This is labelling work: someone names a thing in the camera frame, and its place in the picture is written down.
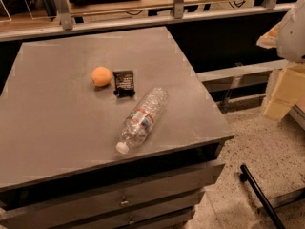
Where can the lower drawer knob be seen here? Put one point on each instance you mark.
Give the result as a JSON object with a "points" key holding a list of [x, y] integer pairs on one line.
{"points": [[131, 221]]}

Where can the orange fruit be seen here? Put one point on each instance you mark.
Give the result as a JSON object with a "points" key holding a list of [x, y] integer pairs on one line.
{"points": [[101, 76]]}

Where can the upper drawer knob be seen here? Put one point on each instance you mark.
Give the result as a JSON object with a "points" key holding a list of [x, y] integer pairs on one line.
{"points": [[124, 202]]}

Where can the black metal rod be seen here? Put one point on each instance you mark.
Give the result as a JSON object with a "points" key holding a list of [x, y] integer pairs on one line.
{"points": [[247, 176]]}

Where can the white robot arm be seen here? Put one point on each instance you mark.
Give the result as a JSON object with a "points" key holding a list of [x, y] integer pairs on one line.
{"points": [[288, 37]]}

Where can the grey drawer cabinet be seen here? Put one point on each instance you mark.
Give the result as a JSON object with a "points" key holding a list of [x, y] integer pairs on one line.
{"points": [[59, 168]]}

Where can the metal railing with glass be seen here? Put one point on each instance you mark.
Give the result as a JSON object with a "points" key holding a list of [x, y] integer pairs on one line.
{"points": [[24, 27]]}

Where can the drawer knob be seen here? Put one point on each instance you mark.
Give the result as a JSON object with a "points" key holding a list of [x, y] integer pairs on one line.
{"points": [[124, 202], [131, 221]]}

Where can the black snack packet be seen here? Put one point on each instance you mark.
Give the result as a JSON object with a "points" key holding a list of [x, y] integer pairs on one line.
{"points": [[124, 84]]}

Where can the clear plastic water bottle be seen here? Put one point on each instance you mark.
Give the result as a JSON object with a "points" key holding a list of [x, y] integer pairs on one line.
{"points": [[141, 120]]}

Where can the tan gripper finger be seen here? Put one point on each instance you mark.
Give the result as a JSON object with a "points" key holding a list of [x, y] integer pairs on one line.
{"points": [[284, 89], [269, 39]]}

